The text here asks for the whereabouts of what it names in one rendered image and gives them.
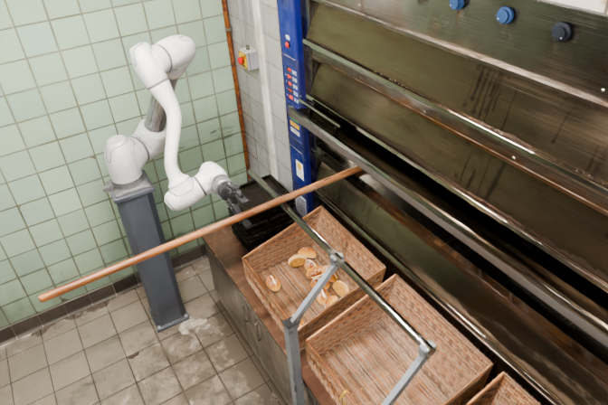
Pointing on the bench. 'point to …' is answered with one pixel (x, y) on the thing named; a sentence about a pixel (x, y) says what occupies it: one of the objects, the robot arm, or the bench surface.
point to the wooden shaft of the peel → (193, 236)
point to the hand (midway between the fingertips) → (245, 212)
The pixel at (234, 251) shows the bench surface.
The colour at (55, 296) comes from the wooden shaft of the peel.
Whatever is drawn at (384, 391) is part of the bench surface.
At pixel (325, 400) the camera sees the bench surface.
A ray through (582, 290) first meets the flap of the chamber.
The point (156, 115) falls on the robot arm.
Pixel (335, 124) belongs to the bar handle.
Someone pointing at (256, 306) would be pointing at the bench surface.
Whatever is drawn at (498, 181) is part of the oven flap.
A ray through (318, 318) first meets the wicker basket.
